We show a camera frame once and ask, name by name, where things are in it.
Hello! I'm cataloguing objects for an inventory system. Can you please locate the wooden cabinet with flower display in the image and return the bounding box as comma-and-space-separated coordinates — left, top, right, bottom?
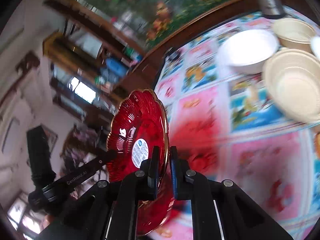
43, 0, 240, 103

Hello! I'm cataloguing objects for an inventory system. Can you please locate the white foam bowl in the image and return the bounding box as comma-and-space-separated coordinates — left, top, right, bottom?
216, 29, 280, 75

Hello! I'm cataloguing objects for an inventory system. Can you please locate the beige plastic bowl rear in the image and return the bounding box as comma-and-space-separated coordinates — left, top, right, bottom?
272, 18, 316, 53

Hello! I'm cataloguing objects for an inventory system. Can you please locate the beige ribbed plastic bowl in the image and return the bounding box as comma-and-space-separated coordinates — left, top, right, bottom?
262, 48, 319, 124

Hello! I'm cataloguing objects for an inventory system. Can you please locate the small red plastic plate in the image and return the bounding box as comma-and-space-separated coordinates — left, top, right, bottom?
106, 89, 169, 182

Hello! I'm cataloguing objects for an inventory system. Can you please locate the colourful patterned tablecloth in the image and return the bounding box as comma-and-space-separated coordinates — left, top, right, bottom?
155, 11, 319, 239

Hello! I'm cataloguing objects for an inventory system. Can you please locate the white foam plate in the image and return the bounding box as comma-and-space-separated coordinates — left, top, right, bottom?
310, 36, 320, 61

